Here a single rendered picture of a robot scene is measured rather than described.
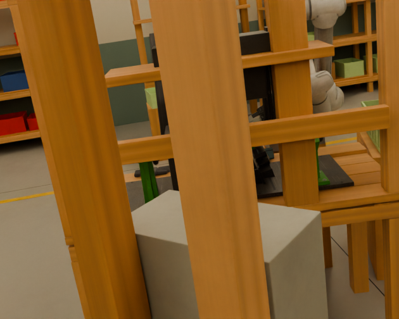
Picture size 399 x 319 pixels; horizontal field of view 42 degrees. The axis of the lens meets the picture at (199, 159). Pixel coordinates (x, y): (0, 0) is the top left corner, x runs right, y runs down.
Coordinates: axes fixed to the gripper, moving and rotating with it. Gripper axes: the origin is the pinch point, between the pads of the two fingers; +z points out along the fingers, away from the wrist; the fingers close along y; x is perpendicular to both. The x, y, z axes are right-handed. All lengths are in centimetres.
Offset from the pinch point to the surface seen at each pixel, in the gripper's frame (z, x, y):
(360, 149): -43, 21, -46
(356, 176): -29, 41, -22
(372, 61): -222, -260, -475
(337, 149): -34, 14, -48
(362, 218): -20, 63, -11
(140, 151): 48, 12, 42
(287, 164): -2.0, 35.5, 15.4
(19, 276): 198, -44, -114
